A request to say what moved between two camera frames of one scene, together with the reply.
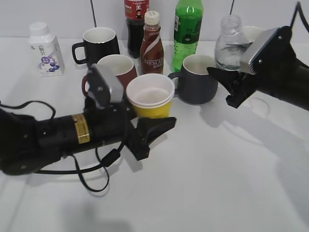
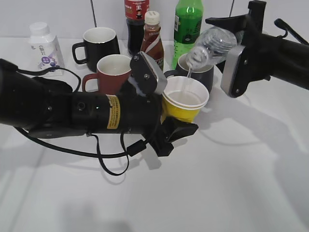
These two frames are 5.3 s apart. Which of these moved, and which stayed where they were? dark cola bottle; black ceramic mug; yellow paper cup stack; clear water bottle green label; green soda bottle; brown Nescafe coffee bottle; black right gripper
Moved: clear water bottle green label; black right gripper; yellow paper cup stack
Stayed: green soda bottle; black ceramic mug; brown Nescafe coffee bottle; dark cola bottle
